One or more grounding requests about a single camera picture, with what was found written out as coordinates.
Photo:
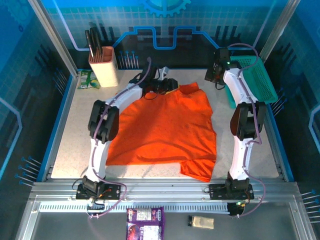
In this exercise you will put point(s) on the aluminium frame rail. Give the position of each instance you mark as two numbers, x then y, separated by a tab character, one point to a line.
162	187

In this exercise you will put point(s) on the teal plastic basket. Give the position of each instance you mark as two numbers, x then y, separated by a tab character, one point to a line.
262	80

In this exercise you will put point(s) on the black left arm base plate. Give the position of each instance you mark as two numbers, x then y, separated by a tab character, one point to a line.
115	191

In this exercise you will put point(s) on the purple snack packet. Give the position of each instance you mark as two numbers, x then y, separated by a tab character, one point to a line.
145	222

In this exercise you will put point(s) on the orange t-shirt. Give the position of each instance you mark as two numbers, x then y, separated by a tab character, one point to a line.
162	130

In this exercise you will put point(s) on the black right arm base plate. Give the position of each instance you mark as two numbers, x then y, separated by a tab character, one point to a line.
217	191

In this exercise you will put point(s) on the beige knife block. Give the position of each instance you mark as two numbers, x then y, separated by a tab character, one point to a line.
106	72

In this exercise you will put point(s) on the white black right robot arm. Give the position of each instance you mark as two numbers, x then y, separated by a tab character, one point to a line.
241	160

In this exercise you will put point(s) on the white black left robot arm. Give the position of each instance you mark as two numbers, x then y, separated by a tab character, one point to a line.
98	160

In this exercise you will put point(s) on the tan small packet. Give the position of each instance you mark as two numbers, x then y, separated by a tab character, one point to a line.
202	222

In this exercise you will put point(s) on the aluminium frame post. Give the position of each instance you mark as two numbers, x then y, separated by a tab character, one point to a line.
50	32
280	27

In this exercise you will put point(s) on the green snack packet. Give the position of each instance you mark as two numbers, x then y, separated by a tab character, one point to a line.
87	80

